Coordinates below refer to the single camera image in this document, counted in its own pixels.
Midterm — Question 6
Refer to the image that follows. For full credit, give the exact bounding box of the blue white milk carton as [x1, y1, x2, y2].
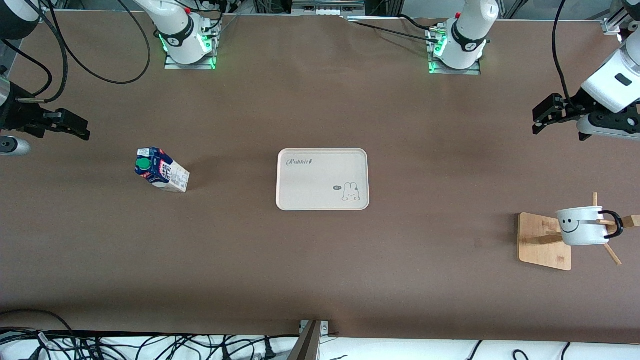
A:
[134, 146, 191, 194]

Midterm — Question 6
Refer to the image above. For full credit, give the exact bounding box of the white smiley face cup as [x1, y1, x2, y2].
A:
[555, 206, 625, 247]

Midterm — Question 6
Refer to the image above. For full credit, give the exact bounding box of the wooden cup stand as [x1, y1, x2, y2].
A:
[518, 192, 640, 272]

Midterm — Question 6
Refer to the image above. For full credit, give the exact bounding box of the beige rabbit print tray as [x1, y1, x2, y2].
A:
[276, 148, 371, 212]

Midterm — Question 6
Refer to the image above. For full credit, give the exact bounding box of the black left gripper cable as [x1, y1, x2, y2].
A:
[552, 0, 574, 109]

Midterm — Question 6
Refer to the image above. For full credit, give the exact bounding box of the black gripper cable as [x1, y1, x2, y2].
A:
[0, 0, 69, 104]
[552, 0, 574, 109]

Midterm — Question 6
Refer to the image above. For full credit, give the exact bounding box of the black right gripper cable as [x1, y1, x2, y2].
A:
[0, 0, 69, 104]

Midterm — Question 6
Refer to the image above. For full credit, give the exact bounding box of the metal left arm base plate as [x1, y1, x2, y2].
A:
[426, 27, 482, 76]

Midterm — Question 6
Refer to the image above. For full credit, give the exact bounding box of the thin black looping arm cable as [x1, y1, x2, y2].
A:
[47, 0, 152, 85]

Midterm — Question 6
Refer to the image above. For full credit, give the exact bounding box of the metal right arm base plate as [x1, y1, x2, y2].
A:
[164, 22, 221, 71]

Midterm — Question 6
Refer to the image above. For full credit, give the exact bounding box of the short black table cable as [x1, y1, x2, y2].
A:
[397, 14, 446, 32]

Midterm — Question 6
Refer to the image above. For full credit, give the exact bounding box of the long black table cable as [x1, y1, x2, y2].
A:
[350, 21, 442, 42]

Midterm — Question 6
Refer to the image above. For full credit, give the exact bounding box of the black arc cable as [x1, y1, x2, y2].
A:
[0, 309, 76, 341]

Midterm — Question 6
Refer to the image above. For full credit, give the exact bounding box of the grey metal post bracket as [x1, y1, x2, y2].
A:
[287, 320, 329, 360]

